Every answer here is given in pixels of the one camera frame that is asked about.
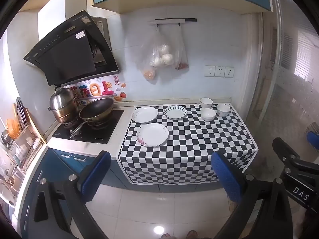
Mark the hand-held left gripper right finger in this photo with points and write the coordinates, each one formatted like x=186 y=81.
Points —
x=229 y=179

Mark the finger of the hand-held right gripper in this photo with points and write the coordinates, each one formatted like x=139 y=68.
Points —
x=282 y=148
x=313 y=139

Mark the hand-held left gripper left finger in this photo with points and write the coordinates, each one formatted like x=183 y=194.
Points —
x=96 y=176

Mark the white bowl with dark rim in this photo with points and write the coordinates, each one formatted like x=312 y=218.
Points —
x=206 y=102

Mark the blue base cabinet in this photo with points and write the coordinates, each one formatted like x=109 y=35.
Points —
x=124 y=176

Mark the black gas stove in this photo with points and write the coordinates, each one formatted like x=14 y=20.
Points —
x=99 y=134

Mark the black and white checkered cloth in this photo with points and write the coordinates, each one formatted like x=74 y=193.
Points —
x=189 y=149

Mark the frosted glass sliding door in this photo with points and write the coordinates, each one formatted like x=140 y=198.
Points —
x=286 y=92

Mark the person's right foot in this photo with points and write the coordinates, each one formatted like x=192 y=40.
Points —
x=192 y=234

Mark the person's foot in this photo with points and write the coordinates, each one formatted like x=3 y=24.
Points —
x=166 y=236
x=192 y=234

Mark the plain white bowl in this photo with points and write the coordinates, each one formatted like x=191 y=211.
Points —
x=208 y=115

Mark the white floral plate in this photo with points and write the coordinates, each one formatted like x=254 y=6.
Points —
x=152 y=134
x=144 y=114

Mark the dish rack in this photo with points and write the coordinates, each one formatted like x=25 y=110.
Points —
x=22 y=149

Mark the stainless steel steamer pot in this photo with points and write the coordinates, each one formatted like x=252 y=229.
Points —
x=63 y=104

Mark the wooden cutting board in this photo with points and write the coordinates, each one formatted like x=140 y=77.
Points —
x=33 y=127

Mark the person's left foot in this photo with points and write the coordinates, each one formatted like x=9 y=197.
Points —
x=166 y=236

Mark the blue striped plate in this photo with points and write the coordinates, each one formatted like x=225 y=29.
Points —
x=175 y=112

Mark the orange plate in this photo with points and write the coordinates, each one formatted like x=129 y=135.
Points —
x=12 y=129

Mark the plastic bag with orange contents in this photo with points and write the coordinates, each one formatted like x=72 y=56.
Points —
x=149 y=73

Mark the plastic bag with red contents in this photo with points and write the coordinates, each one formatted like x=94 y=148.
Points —
x=181 y=63

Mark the black range hood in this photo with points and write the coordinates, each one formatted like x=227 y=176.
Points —
x=64 y=54

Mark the plastic bag with white bulbs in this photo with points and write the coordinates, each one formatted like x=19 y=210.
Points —
x=162 y=54

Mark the white hood chimney cover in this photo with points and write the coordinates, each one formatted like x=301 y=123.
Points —
x=57 y=10

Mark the colourful wall sticker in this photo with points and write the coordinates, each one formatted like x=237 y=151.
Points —
x=96 y=89

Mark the white wall outlet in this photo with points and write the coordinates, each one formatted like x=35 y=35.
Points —
x=229 y=72
x=219 y=71
x=209 y=71

